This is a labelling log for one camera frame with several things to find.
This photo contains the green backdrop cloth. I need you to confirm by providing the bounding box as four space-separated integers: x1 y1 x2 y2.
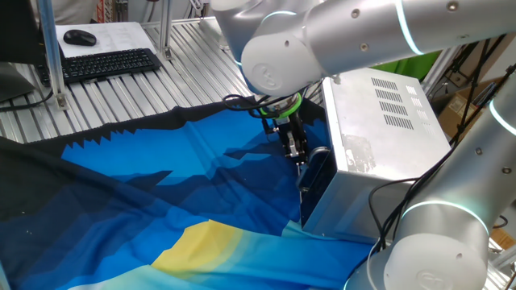
369 49 447 81

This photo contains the black camera tripod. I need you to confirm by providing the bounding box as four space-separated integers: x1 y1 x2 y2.
447 34 516 146

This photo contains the black monitor cable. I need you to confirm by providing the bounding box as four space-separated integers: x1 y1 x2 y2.
0 89 55 114

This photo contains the brown cardboard box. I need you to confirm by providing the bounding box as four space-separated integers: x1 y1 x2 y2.
436 82 497 138

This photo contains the grey monitor stand base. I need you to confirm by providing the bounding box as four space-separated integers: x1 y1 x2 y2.
0 61 38 104

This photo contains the white robot base cable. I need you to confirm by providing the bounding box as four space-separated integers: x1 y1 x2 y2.
364 238 380 290

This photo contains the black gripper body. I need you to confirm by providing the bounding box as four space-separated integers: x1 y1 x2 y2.
275 111 310 160

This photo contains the white paper sheet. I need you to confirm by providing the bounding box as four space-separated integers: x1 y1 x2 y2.
55 21 158 59

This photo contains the black computer keyboard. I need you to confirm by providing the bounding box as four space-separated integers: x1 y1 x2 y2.
35 48 164 87

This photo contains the green wrist flange ring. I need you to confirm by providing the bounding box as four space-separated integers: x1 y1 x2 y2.
259 92 304 120

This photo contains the blue landscape print cloth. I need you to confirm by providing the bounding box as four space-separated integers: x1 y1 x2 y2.
0 85 374 290

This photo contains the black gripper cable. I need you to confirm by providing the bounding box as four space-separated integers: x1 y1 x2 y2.
222 93 284 121

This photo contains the horizontal aluminium frame rail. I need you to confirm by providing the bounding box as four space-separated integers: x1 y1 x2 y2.
139 16 211 30

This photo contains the silver microwave body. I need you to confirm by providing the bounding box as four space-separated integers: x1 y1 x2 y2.
300 67 452 243

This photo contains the black computer mouse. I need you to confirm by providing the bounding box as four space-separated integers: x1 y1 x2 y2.
62 28 98 48

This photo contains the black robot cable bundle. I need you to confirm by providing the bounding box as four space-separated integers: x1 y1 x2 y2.
367 143 456 255

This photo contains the person in white shirt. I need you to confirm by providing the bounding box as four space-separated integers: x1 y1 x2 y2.
30 0 97 26

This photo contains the small orange cardboard box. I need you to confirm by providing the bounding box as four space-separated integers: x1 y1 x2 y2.
488 227 516 250

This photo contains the thick aluminium frame post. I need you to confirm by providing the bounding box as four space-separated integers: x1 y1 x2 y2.
36 0 70 111

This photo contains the thin aluminium frame post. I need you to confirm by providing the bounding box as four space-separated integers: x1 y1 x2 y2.
157 0 176 61

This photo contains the white rectangular metal beam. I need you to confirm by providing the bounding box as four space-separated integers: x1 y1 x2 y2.
296 96 333 193

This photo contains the slanted aluminium frame beam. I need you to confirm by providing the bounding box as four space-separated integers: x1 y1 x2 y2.
420 44 464 97

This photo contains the black computer monitor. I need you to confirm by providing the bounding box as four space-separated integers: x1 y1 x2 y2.
0 0 48 66

